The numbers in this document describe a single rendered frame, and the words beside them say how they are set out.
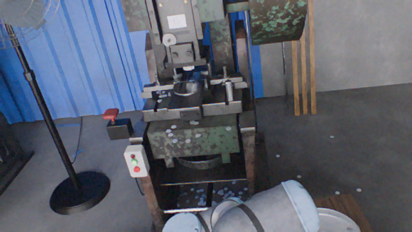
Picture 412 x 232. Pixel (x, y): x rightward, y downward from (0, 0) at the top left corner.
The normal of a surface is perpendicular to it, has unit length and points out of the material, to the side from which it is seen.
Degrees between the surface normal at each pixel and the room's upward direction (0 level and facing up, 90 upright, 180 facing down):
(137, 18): 90
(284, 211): 34
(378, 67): 90
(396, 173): 0
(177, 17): 90
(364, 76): 90
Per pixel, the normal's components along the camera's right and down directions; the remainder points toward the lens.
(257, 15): 0.01, 0.86
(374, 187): -0.15, -0.85
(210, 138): -0.07, 0.52
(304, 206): 0.20, -0.42
